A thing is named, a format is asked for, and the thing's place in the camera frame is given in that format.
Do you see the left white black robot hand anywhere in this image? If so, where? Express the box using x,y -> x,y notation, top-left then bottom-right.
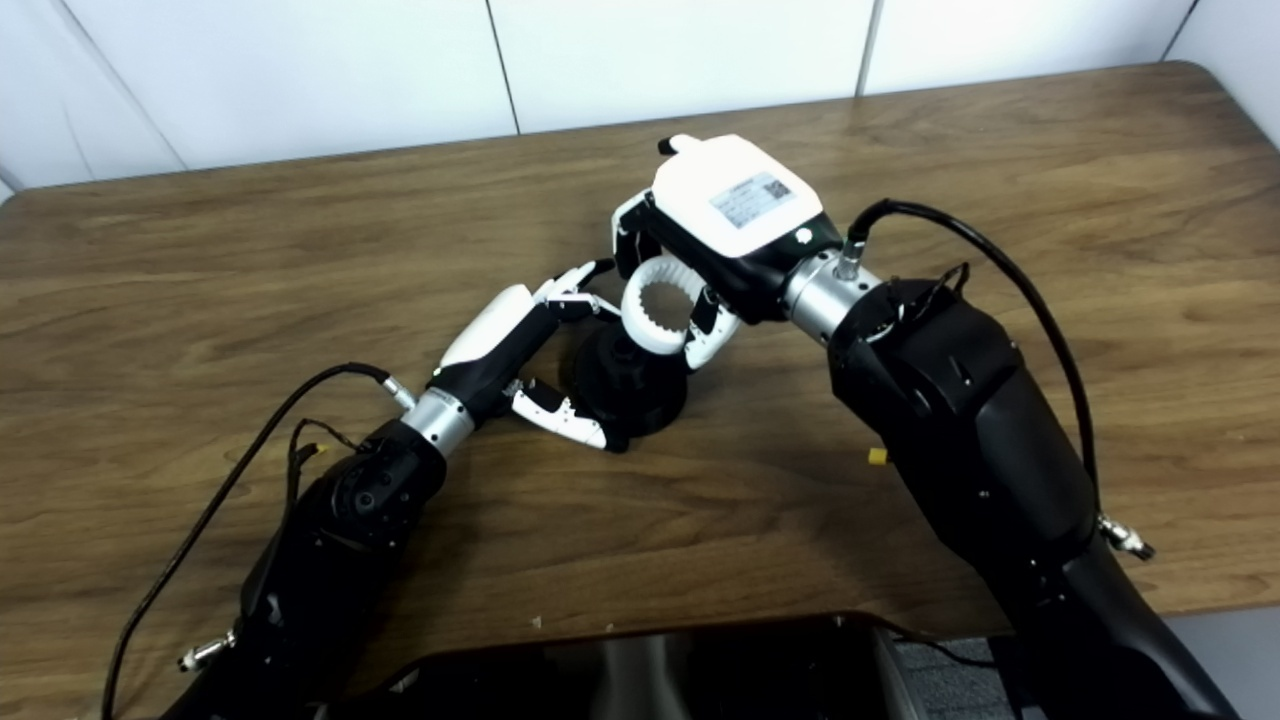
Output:
432,258 -> 626,453

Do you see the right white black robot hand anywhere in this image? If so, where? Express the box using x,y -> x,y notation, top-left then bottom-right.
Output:
612,133 -> 846,371

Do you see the white toothed plastic ring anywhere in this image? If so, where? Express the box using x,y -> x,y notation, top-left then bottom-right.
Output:
620,254 -> 716,356

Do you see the round black plastic part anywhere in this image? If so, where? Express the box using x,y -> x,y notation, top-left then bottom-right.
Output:
563,325 -> 691,451

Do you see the glossy black robot torso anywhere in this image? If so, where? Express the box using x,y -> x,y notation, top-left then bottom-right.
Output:
340,612 -> 931,720

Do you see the silver plug connector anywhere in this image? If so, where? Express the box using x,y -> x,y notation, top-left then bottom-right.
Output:
178,630 -> 236,673
1097,513 -> 1156,561

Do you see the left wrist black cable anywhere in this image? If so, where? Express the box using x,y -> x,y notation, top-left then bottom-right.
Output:
100,362 -> 416,720

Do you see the left arm thin wire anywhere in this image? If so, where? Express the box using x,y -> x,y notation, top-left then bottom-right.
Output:
288,418 -> 361,501

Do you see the arm thin wire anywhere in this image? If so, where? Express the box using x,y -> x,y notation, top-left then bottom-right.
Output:
288,418 -> 361,501
880,262 -> 971,326

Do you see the right arm thin wire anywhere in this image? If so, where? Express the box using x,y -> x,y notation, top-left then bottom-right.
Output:
880,262 -> 971,326

